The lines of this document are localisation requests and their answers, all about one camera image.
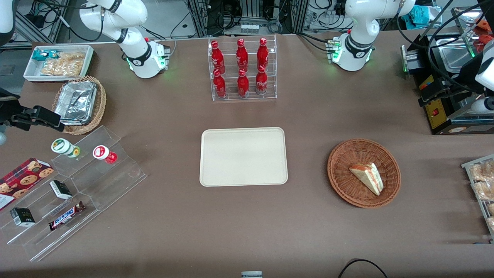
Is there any red lid white cup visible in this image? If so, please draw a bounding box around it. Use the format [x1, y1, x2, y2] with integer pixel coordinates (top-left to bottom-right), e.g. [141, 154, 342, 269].
[93, 145, 118, 164]

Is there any steel food pan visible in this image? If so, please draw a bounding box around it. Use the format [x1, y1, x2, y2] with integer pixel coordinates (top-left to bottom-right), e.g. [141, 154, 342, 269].
[435, 38, 477, 73]

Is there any oval tan wicker basket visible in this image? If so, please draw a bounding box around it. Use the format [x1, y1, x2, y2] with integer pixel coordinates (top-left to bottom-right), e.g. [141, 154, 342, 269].
[52, 76, 107, 135]

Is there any green lid white cup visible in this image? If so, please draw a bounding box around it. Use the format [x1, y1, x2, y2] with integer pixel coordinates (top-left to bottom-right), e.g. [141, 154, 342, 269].
[51, 138, 81, 158]

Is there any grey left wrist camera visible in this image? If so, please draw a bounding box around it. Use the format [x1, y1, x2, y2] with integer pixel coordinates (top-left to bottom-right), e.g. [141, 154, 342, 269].
[471, 97, 494, 115]

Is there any clear bag of chips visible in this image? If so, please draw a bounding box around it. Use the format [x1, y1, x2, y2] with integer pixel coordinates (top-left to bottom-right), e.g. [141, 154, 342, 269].
[41, 52, 86, 77]

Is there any clear acrylic stepped shelf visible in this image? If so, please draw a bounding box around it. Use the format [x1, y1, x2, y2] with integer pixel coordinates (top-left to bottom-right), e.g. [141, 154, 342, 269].
[51, 125, 148, 212]
[0, 176, 102, 263]

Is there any round brown wicker basket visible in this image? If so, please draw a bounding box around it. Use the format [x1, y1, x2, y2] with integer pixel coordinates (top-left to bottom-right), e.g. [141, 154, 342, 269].
[327, 139, 401, 209]

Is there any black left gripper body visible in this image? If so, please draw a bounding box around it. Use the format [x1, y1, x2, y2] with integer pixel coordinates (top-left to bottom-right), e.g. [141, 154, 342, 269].
[440, 76, 472, 102]

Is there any silver foil tray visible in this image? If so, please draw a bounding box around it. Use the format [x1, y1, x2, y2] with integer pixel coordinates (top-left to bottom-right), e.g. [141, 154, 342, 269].
[54, 80, 98, 126]

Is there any black cable loop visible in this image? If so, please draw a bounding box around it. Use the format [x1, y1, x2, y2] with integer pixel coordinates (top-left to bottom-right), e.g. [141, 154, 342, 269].
[338, 259, 388, 278]

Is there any red cola bottle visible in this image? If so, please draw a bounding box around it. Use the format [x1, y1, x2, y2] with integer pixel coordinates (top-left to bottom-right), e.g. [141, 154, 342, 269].
[211, 40, 226, 74]
[255, 65, 268, 96]
[213, 69, 227, 98]
[236, 38, 249, 72]
[257, 37, 269, 71]
[237, 69, 250, 97]

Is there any clear acrylic bottle rack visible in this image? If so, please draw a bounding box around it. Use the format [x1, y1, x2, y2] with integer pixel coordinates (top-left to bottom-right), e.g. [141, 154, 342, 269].
[208, 35, 277, 102]

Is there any orange fried food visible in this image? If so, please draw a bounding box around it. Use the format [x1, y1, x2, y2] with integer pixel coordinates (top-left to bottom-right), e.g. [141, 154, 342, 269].
[475, 17, 494, 45]

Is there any teal plastic bag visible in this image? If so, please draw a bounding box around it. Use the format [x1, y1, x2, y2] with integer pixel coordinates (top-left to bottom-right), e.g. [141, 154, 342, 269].
[410, 5, 441, 30]

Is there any aluminium frame post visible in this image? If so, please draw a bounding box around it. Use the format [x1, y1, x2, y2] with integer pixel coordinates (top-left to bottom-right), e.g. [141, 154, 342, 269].
[188, 0, 206, 37]
[37, 0, 71, 44]
[293, 0, 310, 34]

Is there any teal snack packet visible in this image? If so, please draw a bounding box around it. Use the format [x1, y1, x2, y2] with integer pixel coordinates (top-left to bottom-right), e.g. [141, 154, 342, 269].
[32, 49, 59, 61]

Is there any brown Snickers bar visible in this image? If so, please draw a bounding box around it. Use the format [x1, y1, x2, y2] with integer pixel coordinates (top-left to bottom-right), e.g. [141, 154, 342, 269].
[48, 201, 86, 231]

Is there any beige rectangular serving tray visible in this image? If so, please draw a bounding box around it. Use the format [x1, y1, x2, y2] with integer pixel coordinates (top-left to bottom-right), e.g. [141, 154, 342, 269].
[199, 127, 289, 187]

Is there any white rectangular snack bin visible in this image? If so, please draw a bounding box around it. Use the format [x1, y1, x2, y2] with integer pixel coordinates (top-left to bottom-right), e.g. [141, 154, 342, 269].
[23, 44, 95, 83]

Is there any black hot food display case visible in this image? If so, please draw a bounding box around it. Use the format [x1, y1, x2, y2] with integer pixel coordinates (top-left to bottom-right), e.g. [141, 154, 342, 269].
[401, 6, 494, 136]

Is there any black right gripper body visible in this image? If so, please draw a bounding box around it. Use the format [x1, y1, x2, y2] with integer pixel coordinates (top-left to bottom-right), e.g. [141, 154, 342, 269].
[0, 88, 37, 130]

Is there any triangle sandwich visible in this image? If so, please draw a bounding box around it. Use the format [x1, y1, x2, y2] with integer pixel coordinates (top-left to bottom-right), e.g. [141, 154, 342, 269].
[349, 162, 384, 196]

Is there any red cookie box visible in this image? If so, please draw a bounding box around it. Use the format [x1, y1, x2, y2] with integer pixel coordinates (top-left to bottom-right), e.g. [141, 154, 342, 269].
[0, 158, 54, 211]

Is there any small black green box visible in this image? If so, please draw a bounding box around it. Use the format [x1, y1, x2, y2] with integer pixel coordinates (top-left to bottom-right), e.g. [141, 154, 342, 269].
[49, 180, 73, 200]
[10, 207, 36, 227]

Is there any grey wire rack tray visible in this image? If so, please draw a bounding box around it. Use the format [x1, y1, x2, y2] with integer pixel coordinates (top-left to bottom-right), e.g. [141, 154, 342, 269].
[461, 154, 494, 244]

